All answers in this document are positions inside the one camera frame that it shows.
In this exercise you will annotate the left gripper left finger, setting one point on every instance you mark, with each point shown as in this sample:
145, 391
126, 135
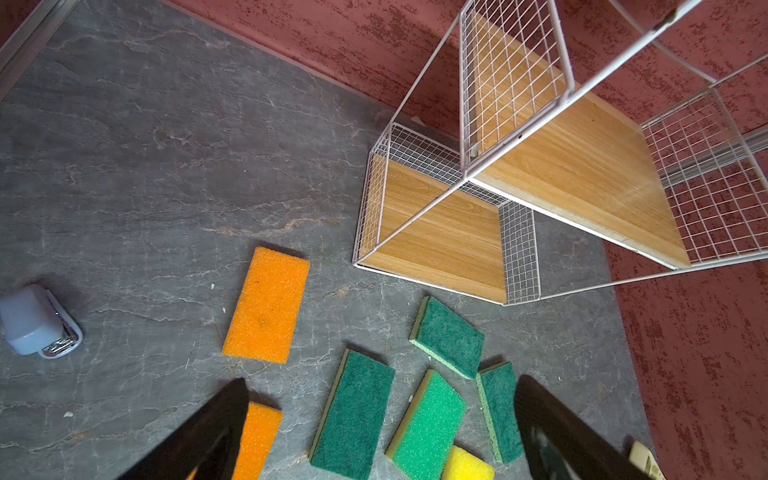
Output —
206, 445

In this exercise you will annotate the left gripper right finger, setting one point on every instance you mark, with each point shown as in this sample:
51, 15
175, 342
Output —
558, 444

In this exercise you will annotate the dark green sponge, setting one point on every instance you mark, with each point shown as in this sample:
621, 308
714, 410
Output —
348, 433
443, 334
497, 387

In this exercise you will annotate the bottom wooden shelf board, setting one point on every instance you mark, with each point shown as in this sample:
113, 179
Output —
456, 245

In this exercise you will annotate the wooden shelf board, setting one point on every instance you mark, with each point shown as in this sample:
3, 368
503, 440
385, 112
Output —
456, 245
590, 164

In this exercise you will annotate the middle wooden shelf board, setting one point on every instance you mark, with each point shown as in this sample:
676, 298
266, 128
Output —
590, 164

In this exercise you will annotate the orange sponge lower left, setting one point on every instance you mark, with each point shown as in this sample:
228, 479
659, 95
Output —
259, 433

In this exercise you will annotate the orange sponge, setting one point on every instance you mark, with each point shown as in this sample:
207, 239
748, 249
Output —
267, 310
259, 433

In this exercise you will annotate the yellow sponge right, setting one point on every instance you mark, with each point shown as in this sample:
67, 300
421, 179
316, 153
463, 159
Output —
462, 465

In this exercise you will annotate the orange sponge upper left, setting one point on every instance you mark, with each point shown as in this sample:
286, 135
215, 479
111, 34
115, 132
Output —
267, 310

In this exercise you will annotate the bright green sponge middle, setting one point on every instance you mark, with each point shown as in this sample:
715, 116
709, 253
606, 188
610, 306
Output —
422, 442

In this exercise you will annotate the dark green sponge top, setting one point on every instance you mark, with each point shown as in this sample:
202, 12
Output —
443, 334

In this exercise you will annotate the small white stapler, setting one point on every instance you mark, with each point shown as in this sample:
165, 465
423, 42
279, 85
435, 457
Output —
34, 322

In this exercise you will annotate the white wire shelf rack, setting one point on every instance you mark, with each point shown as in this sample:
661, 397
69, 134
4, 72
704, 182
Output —
683, 189

